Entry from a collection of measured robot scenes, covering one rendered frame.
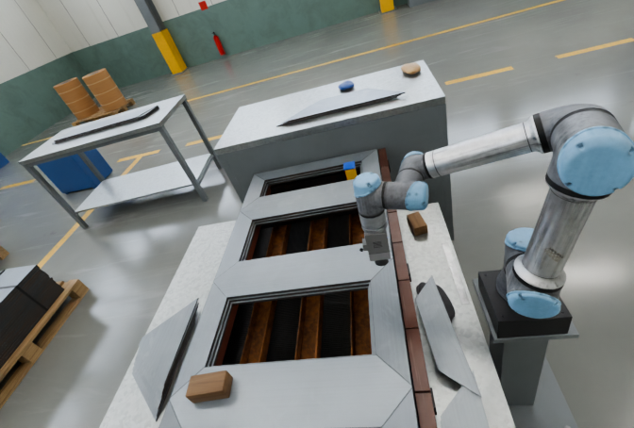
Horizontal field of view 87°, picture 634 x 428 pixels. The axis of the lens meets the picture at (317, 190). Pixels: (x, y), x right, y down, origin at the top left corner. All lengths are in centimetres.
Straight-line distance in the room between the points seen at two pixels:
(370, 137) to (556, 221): 120
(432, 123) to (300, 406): 143
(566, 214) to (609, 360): 134
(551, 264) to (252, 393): 88
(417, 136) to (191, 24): 935
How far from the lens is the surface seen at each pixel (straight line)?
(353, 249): 135
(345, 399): 107
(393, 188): 89
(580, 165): 79
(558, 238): 92
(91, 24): 1217
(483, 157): 94
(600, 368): 212
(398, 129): 189
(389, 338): 111
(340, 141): 190
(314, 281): 129
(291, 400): 111
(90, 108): 960
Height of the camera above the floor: 182
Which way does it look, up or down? 35 degrees down
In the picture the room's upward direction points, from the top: 20 degrees counter-clockwise
